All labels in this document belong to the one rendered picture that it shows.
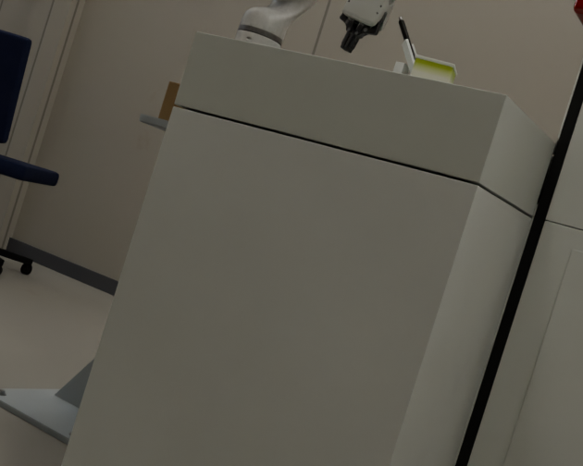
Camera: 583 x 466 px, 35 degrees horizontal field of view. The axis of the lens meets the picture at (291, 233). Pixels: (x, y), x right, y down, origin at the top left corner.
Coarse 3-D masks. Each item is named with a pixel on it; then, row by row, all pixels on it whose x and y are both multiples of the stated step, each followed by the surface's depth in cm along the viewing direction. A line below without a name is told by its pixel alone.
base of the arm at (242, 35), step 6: (240, 30) 234; (240, 36) 233; (246, 36) 232; (252, 36) 232; (258, 36) 231; (264, 36) 232; (252, 42) 231; (258, 42) 231; (264, 42) 232; (270, 42) 232; (276, 42) 234
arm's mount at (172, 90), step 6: (168, 84) 231; (174, 84) 230; (168, 90) 231; (174, 90) 230; (168, 96) 230; (174, 96) 230; (168, 102) 230; (174, 102) 229; (162, 108) 231; (168, 108) 230; (162, 114) 231; (168, 114) 230
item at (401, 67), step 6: (408, 42) 186; (408, 48) 186; (414, 48) 189; (408, 54) 186; (408, 60) 187; (414, 60) 185; (396, 66) 187; (402, 66) 187; (408, 66) 187; (402, 72) 187
